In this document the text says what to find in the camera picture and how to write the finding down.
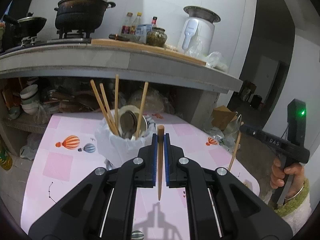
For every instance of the blue white packet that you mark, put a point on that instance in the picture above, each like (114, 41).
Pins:
(141, 32)

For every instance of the yellow cap bottle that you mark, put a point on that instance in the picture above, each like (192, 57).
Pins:
(135, 23)

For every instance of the wooden cutting board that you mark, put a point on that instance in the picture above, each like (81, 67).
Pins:
(145, 48)

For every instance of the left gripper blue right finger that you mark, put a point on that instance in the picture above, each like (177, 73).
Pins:
(219, 205)

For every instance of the wooden chopstick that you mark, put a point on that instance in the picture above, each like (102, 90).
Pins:
(160, 153)
(116, 97)
(141, 110)
(234, 152)
(111, 123)

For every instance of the white fuzzy sleeve forearm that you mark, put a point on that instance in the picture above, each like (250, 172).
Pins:
(297, 210)

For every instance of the plastic bags on floor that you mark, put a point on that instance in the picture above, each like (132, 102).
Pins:
(29, 150)

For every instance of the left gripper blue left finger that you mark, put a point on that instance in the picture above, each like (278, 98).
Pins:
(102, 205)

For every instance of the white ceramic spoon front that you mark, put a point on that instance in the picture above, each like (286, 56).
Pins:
(126, 108)

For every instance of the clear plastic bag on counter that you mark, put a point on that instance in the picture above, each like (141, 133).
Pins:
(215, 60)

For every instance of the brown sauce bottle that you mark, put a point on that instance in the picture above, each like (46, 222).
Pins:
(125, 29)

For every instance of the cardboard box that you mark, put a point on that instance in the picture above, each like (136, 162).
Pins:
(221, 117)

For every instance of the white plastic bag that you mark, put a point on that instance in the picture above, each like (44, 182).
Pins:
(117, 150)

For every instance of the metal utensil holder cup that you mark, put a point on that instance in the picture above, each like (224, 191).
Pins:
(143, 128)

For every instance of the yellow item in plastic bag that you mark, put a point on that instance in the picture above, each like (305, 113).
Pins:
(155, 101)

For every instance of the black wok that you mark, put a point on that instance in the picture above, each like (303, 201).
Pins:
(27, 26)

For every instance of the black steamer pot with lid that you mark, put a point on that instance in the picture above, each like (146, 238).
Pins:
(81, 15)

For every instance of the large metal spoon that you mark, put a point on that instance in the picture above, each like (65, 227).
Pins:
(128, 123)

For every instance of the yellow cooking oil bottle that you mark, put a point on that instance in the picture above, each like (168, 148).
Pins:
(5, 158)

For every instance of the grey concrete counter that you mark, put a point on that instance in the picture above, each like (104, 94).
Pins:
(88, 60)

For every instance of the stack of white bowls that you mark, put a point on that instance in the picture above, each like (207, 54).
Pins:
(30, 99)

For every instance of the white kitchen appliance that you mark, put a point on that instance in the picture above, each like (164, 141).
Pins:
(197, 32)

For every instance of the glass jar of pickles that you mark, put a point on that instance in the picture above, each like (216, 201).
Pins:
(156, 37)

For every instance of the wooden chopstick holder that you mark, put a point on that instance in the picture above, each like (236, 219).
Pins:
(100, 102)

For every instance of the person's right hand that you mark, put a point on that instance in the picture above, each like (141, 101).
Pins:
(278, 175)

